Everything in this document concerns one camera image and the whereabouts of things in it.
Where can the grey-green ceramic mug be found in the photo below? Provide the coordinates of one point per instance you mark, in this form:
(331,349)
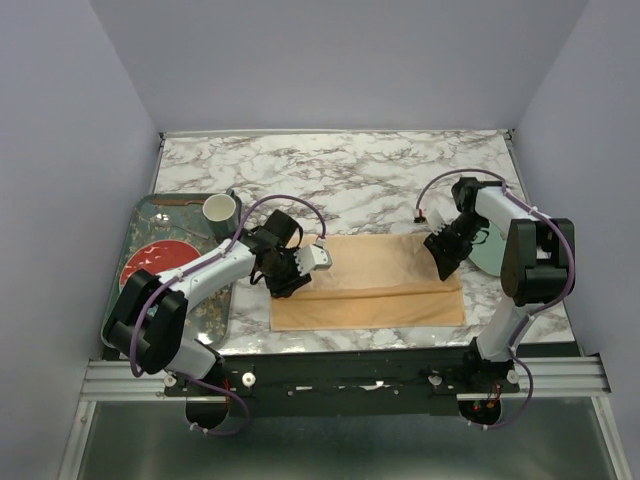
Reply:
(222,212)

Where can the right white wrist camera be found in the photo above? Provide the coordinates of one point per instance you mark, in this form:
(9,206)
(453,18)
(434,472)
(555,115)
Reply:
(432,220)

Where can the silver metal spoon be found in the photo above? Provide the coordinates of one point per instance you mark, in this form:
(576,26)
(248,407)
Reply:
(165,220)

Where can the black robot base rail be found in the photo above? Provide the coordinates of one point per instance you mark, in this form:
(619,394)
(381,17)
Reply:
(436,381)

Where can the peach cloth napkin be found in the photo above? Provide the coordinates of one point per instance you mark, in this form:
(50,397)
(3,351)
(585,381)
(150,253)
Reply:
(376,281)

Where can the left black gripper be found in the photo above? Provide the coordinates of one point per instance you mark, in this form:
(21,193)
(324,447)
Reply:
(286,288)

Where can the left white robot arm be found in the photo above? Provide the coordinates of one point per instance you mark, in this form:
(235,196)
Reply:
(153,308)

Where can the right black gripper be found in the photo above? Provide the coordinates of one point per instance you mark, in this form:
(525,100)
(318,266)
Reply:
(449,261)

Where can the red and teal plate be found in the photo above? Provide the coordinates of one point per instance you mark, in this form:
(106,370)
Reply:
(157,257)

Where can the mint green floral plate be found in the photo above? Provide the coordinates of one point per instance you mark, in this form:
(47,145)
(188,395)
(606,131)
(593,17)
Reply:
(488,249)

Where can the floral teal serving tray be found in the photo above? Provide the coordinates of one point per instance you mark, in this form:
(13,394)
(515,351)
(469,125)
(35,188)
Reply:
(208,321)

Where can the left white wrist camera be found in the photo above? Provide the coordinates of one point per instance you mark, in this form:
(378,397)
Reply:
(313,257)

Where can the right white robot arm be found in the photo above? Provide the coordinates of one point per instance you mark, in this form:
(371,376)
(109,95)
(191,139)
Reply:
(538,264)

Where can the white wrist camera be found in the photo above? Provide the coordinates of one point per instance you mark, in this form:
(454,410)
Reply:
(432,220)
(313,257)

